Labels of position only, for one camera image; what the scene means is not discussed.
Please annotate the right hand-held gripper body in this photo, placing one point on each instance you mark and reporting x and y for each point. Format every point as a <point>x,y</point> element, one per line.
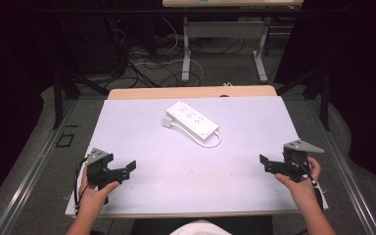
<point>295,161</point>

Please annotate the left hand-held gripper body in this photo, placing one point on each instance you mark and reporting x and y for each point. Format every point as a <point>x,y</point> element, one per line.
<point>102,173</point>

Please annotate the person's left hand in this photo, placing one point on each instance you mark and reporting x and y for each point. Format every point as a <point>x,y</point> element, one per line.
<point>93,199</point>

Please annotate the person's right hand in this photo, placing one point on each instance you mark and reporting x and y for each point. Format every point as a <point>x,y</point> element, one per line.
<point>302,192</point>

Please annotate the white table mat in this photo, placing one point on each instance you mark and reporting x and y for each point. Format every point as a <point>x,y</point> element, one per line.
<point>182,176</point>

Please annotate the white power plug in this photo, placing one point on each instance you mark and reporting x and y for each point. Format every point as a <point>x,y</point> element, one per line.
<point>167,122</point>

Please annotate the black metal stand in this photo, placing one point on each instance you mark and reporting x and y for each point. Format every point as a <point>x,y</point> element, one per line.
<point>58,98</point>
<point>323,98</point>

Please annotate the white power strip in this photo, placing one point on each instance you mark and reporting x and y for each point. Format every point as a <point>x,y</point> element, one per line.
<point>192,119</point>

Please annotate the wooden table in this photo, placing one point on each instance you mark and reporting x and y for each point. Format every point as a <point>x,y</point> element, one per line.
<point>163,92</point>

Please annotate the person's white shirt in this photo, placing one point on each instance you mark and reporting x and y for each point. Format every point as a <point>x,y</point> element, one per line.
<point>200,228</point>

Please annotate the dark computer tower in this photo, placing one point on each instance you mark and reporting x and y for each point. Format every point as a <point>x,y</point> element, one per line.
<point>119,45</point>

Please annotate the white desk with metal legs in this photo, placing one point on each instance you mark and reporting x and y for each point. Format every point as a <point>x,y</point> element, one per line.
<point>225,29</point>

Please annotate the aluminium floor rail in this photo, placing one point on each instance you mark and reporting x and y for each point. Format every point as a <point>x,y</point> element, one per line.
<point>29,176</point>
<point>349,176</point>

